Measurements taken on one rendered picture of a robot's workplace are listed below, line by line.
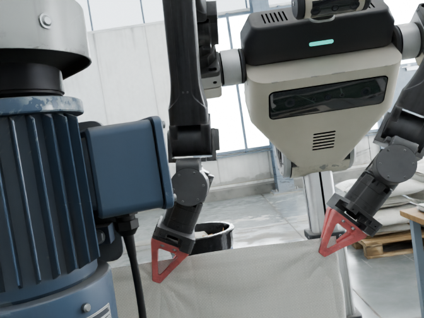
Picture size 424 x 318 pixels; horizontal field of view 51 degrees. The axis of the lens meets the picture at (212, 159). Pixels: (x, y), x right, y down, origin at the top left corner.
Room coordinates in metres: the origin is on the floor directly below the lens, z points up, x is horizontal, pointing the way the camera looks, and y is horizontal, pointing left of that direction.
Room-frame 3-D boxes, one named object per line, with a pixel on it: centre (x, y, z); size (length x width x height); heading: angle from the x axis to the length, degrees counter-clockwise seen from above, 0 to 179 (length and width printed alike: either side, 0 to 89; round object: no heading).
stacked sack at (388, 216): (4.01, -1.53, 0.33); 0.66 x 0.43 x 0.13; 90
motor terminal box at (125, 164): (0.46, 0.09, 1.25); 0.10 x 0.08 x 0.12; 25
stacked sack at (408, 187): (4.06, -1.52, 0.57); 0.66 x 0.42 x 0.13; 83
